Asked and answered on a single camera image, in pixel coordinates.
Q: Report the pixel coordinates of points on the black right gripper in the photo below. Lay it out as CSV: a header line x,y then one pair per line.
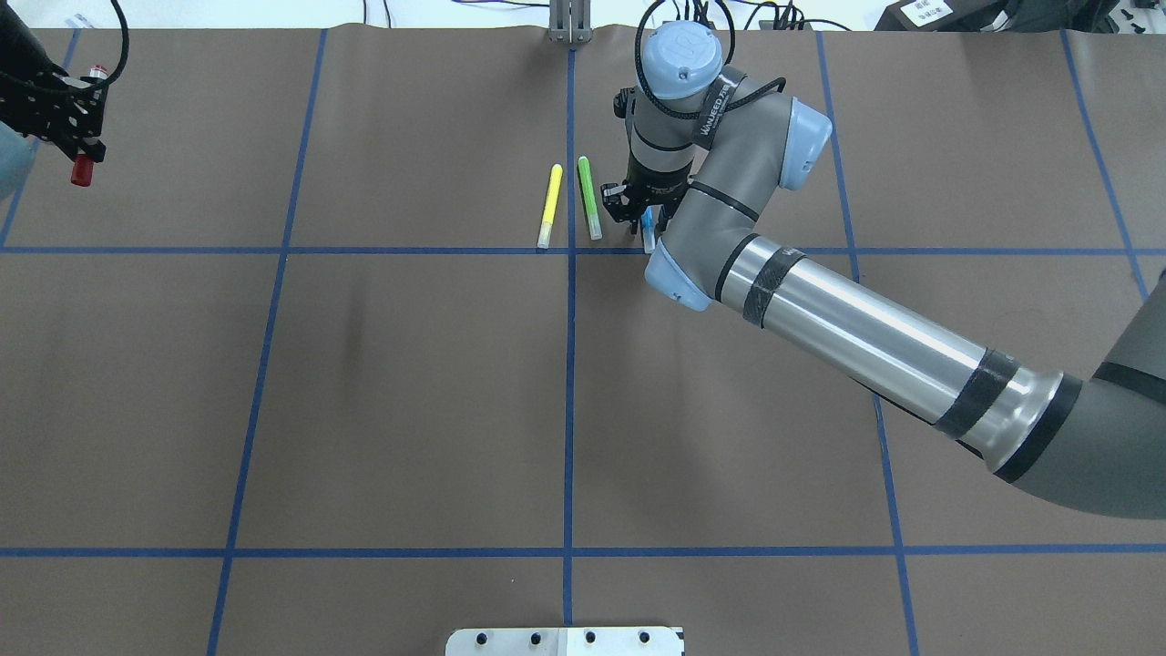
x,y
658,186

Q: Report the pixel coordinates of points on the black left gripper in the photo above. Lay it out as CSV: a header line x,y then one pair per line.
x,y
20,56

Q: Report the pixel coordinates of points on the blue marker pen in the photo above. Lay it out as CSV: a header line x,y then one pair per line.
x,y
647,231

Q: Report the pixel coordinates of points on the red marker pen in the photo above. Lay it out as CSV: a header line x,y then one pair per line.
x,y
88,123

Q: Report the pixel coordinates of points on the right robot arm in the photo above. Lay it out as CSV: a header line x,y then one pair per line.
x,y
710,146

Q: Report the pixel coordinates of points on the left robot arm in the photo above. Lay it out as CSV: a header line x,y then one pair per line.
x,y
24,57

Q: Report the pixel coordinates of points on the green marker pen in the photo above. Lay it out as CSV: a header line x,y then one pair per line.
x,y
588,195

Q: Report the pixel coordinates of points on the yellow marker pen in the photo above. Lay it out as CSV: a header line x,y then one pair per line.
x,y
550,206

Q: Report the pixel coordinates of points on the brown paper table mat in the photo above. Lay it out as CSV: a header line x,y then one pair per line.
x,y
290,377

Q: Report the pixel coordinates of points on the aluminium frame post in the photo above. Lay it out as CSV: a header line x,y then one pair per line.
x,y
569,22

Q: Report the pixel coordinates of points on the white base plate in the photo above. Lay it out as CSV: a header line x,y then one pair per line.
x,y
595,640

